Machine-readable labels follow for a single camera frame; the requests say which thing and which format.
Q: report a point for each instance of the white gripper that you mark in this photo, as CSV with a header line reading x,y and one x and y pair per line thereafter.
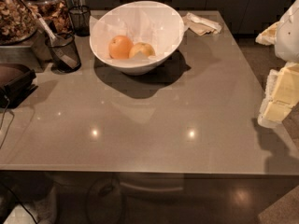
x,y
289,34

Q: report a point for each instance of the yellow apple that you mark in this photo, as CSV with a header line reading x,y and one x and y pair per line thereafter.
x,y
145,48

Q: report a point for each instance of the white paper bowl liner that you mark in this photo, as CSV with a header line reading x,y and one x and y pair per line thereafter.
x,y
146,24

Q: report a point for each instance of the white ceramic bowl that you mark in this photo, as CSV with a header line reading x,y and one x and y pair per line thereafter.
x,y
149,64

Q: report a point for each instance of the folded paper napkins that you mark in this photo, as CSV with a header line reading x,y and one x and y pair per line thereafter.
x,y
200,25

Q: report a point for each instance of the orange fruit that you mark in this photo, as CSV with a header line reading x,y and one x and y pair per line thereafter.
x,y
119,47

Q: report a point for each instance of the small black mesh cup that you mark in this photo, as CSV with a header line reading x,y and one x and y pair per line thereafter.
x,y
80,20

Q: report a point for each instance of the large black mesh cup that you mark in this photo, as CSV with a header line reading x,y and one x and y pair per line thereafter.
x,y
64,53

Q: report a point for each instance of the white utensil in cup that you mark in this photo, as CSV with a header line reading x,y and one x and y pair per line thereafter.
x,y
51,34

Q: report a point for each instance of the metal tray under jars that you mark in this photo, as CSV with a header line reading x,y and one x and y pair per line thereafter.
x,y
31,52

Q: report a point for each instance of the dark brown device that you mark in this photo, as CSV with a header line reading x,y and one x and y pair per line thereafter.
x,y
16,84

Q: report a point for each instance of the large glass snack jar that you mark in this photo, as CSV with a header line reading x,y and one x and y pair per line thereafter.
x,y
16,22

